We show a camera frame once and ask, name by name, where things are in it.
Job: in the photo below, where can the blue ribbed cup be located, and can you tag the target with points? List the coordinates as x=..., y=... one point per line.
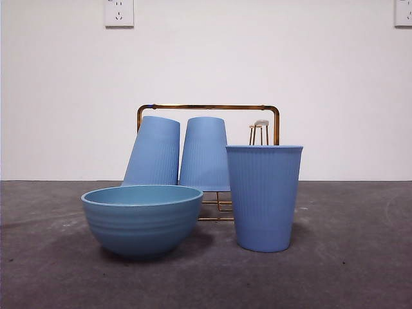
x=154, y=151
x=204, y=154
x=264, y=199

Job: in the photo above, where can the blue ribbed bowl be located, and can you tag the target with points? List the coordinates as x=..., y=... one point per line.
x=141, y=225

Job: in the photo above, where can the white wall socket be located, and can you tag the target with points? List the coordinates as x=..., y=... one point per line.
x=404, y=14
x=119, y=14

